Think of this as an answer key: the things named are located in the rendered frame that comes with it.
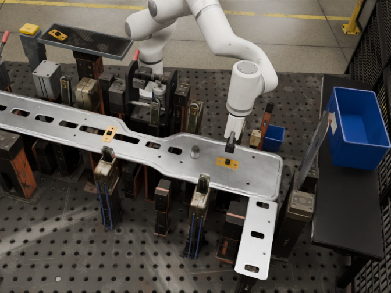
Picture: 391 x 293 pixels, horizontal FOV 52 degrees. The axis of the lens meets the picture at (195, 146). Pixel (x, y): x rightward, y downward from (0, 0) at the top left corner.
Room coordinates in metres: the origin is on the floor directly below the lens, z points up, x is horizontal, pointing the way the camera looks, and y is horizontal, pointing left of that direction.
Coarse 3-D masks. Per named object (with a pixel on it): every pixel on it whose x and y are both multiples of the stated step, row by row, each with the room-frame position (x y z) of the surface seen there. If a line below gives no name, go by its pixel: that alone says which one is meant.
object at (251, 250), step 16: (256, 208) 0.77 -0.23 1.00; (272, 208) 0.78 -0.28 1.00; (256, 224) 0.71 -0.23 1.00; (272, 224) 0.71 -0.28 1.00; (240, 240) 0.64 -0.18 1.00; (256, 240) 0.65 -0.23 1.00; (272, 240) 0.65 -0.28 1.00; (240, 256) 0.59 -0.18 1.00; (256, 256) 0.59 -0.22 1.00; (240, 272) 0.53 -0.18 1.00
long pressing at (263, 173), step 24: (0, 96) 1.18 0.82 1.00; (24, 96) 1.19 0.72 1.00; (0, 120) 1.05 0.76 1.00; (24, 120) 1.06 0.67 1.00; (72, 120) 1.09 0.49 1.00; (96, 120) 1.10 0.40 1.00; (120, 120) 1.11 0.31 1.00; (72, 144) 0.97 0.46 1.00; (96, 144) 0.98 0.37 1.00; (120, 144) 0.99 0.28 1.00; (144, 144) 1.00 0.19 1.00; (168, 144) 1.02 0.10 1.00; (192, 144) 1.03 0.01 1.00; (216, 144) 1.05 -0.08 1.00; (168, 168) 0.90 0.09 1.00; (192, 168) 0.91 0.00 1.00; (216, 168) 0.93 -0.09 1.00; (240, 168) 0.94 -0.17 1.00; (264, 168) 0.95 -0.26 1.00; (240, 192) 0.83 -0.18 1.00; (264, 192) 0.84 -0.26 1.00
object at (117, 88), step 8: (120, 80) 1.27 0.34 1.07; (112, 88) 1.21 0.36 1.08; (120, 88) 1.22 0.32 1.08; (112, 96) 1.20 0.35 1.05; (120, 96) 1.19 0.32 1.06; (112, 104) 1.20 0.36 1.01; (120, 104) 1.19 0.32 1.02; (112, 112) 1.21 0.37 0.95; (120, 112) 1.19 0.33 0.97; (128, 120) 1.24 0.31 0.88; (120, 136) 1.20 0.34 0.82
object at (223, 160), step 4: (216, 160) 0.96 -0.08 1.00; (224, 160) 0.96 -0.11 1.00; (232, 160) 0.97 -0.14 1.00; (216, 164) 0.94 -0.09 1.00; (220, 164) 0.95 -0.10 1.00; (224, 164) 0.95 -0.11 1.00; (228, 164) 0.95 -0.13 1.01; (232, 164) 0.95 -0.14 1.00; (236, 164) 0.95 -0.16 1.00; (232, 168) 0.93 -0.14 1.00; (236, 168) 0.93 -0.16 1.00
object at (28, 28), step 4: (28, 24) 1.47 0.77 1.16; (32, 24) 1.48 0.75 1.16; (20, 28) 1.44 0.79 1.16; (24, 28) 1.44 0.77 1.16; (28, 28) 1.44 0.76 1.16; (32, 28) 1.45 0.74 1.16; (36, 28) 1.45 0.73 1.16; (20, 32) 1.43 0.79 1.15; (24, 32) 1.42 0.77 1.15; (28, 32) 1.42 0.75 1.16; (32, 32) 1.42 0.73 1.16
